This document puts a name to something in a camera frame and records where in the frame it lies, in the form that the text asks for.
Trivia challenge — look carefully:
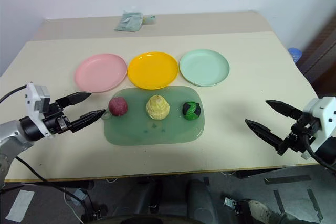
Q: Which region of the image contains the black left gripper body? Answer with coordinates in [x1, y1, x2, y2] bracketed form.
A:
[43, 100, 74, 135]

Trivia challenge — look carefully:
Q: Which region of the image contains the blue bottle cap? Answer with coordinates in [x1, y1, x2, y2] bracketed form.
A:
[288, 47, 303, 63]

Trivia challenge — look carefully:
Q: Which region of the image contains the translucent green mat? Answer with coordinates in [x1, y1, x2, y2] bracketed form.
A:
[103, 85, 206, 146]

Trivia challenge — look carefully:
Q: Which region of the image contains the dark brown cabinet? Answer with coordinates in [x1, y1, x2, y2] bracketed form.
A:
[296, 11, 336, 99]

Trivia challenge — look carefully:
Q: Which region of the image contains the pink plate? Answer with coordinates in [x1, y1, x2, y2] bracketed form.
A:
[74, 53, 128, 93]

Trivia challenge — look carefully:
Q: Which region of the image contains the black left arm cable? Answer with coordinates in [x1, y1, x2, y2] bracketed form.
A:
[0, 84, 28, 103]

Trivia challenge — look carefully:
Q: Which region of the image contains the metal clamp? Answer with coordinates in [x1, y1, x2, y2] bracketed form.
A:
[90, 209, 103, 221]
[224, 196, 244, 215]

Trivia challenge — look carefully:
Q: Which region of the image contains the grey-green plastic bag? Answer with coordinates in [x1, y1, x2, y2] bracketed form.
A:
[114, 11, 144, 33]

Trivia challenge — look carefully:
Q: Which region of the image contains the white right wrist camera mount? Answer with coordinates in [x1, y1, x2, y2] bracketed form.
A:
[301, 97, 336, 156]

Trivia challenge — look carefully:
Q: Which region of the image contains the green black toy ball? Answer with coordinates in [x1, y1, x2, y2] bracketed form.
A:
[182, 101, 202, 121]

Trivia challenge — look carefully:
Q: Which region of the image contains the grey floor tape strip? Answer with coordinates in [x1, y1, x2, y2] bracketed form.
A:
[307, 189, 324, 221]
[272, 189, 286, 213]

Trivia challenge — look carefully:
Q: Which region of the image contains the white paper sheet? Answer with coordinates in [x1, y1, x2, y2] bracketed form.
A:
[5, 189, 36, 222]

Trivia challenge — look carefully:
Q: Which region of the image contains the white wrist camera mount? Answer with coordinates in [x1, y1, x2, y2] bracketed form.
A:
[301, 97, 336, 156]
[25, 83, 52, 140]

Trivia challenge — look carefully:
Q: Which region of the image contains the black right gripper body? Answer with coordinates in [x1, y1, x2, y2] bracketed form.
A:
[277, 115, 320, 156]

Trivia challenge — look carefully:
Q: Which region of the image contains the black floor cable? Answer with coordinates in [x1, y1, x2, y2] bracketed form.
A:
[15, 155, 91, 222]

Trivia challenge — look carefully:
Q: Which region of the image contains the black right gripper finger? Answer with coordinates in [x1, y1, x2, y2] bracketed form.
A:
[265, 99, 304, 121]
[244, 119, 286, 152]

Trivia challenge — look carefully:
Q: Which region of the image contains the person's trouser leg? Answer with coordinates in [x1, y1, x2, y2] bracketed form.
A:
[270, 211, 307, 224]

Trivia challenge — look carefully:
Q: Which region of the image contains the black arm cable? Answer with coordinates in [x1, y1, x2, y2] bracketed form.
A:
[301, 129, 336, 175]
[0, 84, 28, 103]

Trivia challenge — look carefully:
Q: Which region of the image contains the white sneaker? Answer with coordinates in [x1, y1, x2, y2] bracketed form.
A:
[248, 200, 277, 224]

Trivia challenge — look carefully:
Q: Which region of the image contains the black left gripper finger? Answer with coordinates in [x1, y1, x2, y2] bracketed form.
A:
[55, 91, 92, 110]
[69, 109, 107, 134]

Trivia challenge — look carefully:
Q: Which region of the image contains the yellow plate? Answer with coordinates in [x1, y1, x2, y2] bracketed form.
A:
[127, 50, 180, 90]

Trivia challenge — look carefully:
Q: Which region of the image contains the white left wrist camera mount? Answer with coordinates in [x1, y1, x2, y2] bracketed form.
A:
[25, 83, 52, 140]

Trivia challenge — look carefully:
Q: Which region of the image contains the red round fruit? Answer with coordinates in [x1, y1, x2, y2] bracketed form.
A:
[108, 97, 129, 117]

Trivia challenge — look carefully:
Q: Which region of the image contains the small clear packet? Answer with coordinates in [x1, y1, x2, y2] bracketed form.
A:
[141, 15, 158, 25]

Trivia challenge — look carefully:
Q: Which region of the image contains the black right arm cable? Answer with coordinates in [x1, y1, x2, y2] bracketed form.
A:
[301, 129, 336, 175]

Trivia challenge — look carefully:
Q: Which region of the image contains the yellow pear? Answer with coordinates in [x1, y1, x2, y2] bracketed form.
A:
[145, 94, 171, 120]

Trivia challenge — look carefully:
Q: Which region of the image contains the mint green plate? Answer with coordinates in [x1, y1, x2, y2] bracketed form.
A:
[179, 48, 231, 88]

